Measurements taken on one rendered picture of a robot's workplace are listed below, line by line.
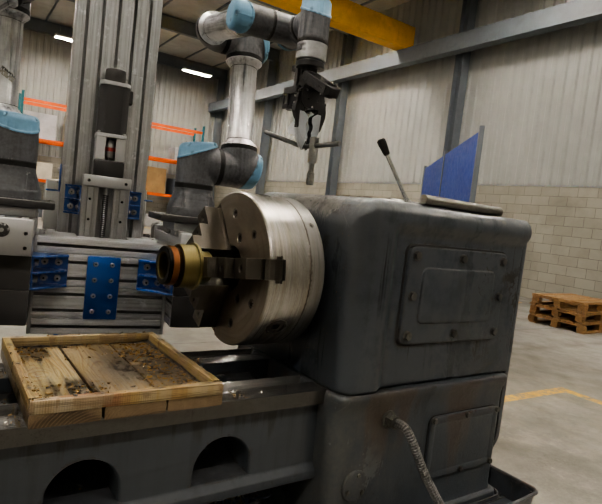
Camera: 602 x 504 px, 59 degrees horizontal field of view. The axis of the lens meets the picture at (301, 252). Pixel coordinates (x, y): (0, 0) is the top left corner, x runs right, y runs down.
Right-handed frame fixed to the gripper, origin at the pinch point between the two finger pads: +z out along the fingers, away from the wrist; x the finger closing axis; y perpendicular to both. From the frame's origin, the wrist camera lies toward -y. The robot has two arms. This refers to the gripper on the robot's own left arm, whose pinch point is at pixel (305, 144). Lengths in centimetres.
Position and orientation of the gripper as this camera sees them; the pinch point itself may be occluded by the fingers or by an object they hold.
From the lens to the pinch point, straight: 132.4
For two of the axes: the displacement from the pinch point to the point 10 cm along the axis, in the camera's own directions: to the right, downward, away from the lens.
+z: -1.2, 9.9, 0.7
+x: -8.0, -0.5, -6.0
